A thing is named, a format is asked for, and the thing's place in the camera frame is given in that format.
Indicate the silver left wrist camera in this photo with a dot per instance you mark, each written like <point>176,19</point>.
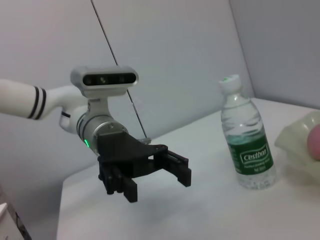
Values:
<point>105,80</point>

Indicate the pink peach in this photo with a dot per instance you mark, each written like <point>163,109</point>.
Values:
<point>315,142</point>

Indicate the clear green-label water bottle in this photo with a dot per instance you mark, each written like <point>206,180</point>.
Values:
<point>250,140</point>

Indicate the pale green glass fruit plate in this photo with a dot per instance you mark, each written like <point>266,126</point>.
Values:
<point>292,147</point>

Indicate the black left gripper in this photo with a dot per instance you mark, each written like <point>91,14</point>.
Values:
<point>125,155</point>

